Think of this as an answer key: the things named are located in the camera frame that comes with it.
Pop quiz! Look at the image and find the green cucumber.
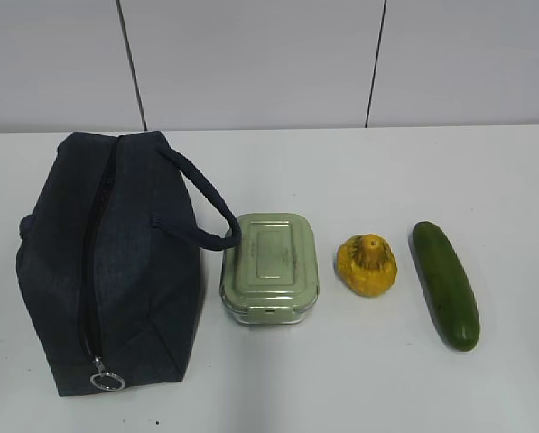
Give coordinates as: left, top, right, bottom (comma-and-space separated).
411, 221, 480, 352

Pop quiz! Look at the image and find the green lid glass food container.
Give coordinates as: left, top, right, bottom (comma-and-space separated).
219, 213, 320, 326

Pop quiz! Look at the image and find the yellow toy squash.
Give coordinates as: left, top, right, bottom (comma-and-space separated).
336, 234, 398, 298

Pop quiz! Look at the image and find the dark blue lunch bag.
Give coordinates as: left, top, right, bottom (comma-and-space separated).
15, 131, 241, 397

